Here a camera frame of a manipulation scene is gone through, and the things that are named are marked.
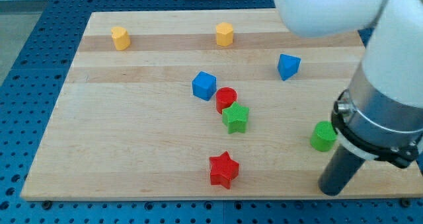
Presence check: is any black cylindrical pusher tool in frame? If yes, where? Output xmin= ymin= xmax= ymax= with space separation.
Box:
xmin=318 ymin=145 xmax=365 ymax=196

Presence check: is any green cylinder block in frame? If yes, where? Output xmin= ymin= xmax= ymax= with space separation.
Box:
xmin=310 ymin=121 xmax=337 ymax=152

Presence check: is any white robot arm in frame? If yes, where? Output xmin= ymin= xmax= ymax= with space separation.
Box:
xmin=274 ymin=0 xmax=422 ymax=196

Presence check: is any blue triangular block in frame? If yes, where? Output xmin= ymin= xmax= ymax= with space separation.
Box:
xmin=277 ymin=54 xmax=301 ymax=81

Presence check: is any green star block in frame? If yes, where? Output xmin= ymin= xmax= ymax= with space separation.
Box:
xmin=222 ymin=102 xmax=249 ymax=134

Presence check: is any red star block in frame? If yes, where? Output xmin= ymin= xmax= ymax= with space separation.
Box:
xmin=209 ymin=151 xmax=239 ymax=189

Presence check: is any wooden board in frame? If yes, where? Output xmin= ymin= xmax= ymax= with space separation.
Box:
xmin=20 ymin=8 xmax=423 ymax=202

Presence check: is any red cylinder block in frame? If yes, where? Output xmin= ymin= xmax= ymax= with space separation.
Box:
xmin=215 ymin=87 xmax=237 ymax=114

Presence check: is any blue cube block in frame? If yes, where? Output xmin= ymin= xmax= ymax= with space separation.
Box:
xmin=192 ymin=71 xmax=217 ymax=101

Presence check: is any yellow hexagon block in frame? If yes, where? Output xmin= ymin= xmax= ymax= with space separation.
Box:
xmin=215 ymin=22 xmax=234 ymax=46

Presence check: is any yellow heart block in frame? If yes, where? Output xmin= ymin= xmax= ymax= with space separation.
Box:
xmin=111 ymin=26 xmax=131 ymax=51

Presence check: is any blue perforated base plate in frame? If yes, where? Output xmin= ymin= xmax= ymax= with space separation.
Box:
xmin=1 ymin=0 xmax=422 ymax=223

